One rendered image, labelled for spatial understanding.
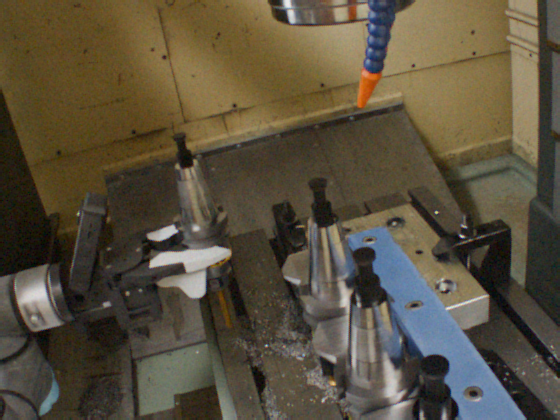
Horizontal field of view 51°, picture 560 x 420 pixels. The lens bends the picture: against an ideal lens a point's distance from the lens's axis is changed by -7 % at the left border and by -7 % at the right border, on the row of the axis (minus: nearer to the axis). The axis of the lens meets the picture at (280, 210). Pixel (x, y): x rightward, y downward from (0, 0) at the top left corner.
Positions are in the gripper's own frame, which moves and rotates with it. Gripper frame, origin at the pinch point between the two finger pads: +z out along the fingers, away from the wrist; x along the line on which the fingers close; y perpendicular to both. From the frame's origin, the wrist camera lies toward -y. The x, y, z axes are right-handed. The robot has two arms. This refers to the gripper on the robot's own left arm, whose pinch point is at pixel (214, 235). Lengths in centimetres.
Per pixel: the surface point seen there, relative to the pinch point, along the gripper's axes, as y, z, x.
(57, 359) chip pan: 51, -43, -50
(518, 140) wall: 52, 101, -97
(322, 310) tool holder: -3.9, 7.0, 23.3
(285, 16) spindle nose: -23.8, 12.1, 3.1
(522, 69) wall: 28, 102, -95
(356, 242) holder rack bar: -4.3, 12.7, 15.4
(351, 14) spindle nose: -23.7, 17.5, 7.5
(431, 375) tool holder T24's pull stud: -14.4, 8.4, 43.2
